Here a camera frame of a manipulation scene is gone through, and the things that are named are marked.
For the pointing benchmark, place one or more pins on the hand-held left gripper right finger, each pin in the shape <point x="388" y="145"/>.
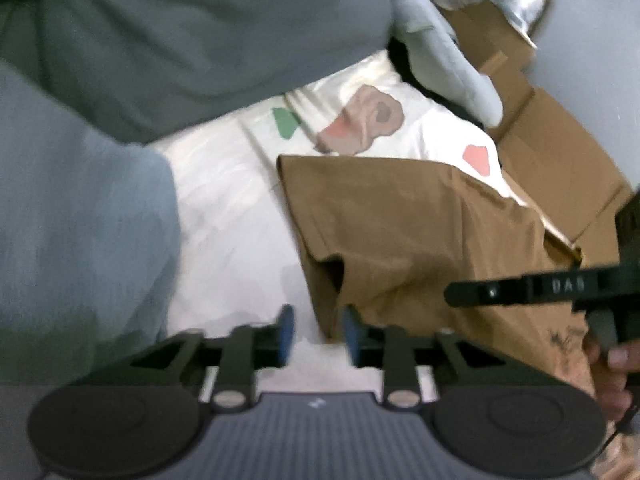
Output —
<point x="350" y="332"/>

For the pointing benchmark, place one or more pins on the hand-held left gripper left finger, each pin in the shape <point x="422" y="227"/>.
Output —
<point x="286" y="330"/>

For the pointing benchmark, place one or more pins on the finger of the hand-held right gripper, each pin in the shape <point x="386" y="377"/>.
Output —
<point x="480" y="294"/>

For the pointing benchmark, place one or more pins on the brown printed t-shirt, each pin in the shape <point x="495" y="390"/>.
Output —
<point x="400" y="220"/>

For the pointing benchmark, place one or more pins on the person's right hand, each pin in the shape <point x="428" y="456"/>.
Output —
<point x="620" y="375"/>

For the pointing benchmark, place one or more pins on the bear print blanket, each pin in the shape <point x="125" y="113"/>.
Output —
<point x="225" y="210"/>

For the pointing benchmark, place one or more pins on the flat cardboard sheet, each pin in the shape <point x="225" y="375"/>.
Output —
<point x="550" y="150"/>

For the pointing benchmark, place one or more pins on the grey wrapped panel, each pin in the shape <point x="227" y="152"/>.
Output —
<point x="600" y="60"/>

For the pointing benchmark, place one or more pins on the black cloth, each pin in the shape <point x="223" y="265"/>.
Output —
<point x="405" y="67"/>

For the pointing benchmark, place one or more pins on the grey neck pillow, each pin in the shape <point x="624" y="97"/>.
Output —
<point x="440" y="55"/>

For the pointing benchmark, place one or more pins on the blue jeans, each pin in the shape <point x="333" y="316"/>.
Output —
<point x="75" y="210"/>

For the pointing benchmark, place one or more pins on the dark grey cushion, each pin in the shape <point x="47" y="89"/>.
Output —
<point x="200" y="35"/>

